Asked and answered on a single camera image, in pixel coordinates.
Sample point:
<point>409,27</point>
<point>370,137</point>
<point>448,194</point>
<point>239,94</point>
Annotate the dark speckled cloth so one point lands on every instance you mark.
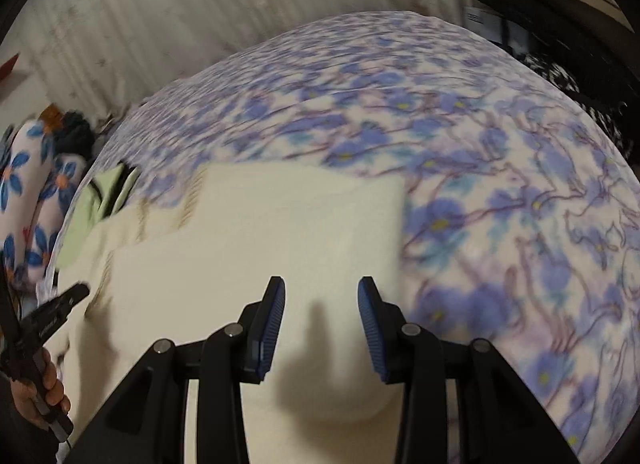
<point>565,78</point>

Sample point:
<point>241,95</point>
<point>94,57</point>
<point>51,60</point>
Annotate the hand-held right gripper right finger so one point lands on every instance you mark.
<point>370,329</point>

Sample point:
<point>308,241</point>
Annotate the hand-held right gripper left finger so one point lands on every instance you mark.
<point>270,324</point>

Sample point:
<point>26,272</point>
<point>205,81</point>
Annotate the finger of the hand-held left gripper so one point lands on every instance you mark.
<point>55,308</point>

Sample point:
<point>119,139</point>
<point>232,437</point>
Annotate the cream fleece garment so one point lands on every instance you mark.
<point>275,224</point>

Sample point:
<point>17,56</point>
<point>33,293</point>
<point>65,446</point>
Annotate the light green bag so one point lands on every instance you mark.
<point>82,214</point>

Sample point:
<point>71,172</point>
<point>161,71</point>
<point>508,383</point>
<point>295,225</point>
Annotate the blue floral blanket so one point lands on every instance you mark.
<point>475,168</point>

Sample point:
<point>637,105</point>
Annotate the black and white box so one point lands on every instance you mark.
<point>487,23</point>

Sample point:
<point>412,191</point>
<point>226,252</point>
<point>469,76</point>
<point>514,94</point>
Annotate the flower print pillow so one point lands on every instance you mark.
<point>30,183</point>

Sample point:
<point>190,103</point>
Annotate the red flat object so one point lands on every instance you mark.
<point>7,68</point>

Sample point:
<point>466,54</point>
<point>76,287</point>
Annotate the person's left hand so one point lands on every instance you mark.
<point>50,379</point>

